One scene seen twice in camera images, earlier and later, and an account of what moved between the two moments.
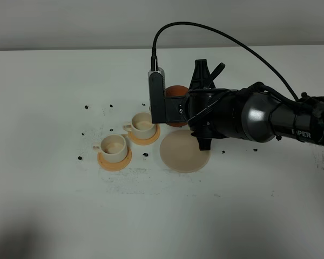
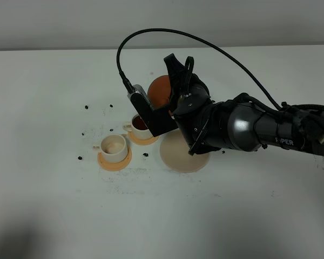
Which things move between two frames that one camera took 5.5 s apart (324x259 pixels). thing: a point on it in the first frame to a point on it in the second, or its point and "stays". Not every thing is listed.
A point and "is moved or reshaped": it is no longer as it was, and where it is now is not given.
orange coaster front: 116,166 stays
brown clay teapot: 176,91 is moved or reshaped
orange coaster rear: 146,141 stays
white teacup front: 114,148 stays
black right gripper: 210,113 to 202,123
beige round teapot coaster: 179,150 stays
